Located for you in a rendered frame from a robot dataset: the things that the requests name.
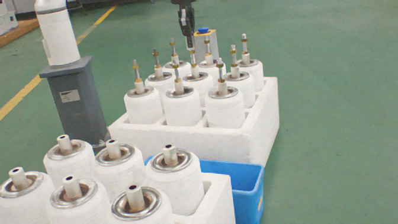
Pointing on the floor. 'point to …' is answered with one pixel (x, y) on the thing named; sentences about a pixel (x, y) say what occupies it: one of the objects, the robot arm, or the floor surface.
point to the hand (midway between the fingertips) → (190, 42)
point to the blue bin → (239, 186)
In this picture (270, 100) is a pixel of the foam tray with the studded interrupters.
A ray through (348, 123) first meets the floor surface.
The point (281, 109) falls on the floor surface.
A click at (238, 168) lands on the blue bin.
